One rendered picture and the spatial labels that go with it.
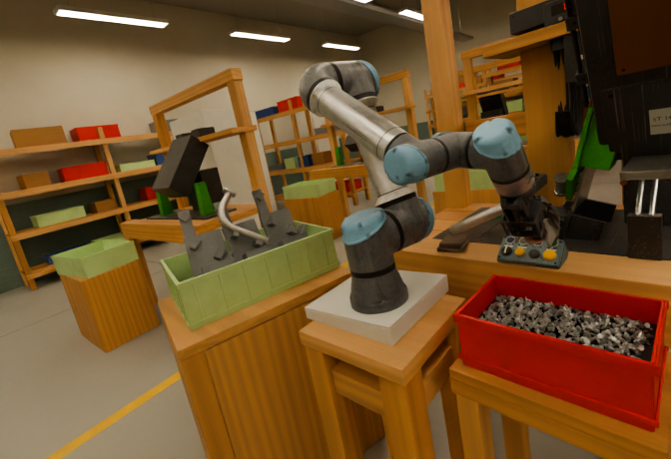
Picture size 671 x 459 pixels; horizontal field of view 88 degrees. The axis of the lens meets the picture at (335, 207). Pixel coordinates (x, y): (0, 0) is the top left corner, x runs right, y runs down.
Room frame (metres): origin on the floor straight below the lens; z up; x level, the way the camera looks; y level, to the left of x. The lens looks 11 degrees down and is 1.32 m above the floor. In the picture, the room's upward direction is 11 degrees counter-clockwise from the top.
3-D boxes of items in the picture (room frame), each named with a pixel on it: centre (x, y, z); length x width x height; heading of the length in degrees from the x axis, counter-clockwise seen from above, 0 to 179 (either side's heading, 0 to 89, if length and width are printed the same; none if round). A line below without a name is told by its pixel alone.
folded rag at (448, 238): (1.07, -0.36, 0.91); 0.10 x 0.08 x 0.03; 142
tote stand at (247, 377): (1.35, 0.40, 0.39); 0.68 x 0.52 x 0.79; 122
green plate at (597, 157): (0.95, -0.75, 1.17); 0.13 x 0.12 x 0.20; 42
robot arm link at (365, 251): (0.84, -0.07, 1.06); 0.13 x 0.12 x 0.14; 122
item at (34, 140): (6.10, 3.72, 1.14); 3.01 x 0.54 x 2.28; 139
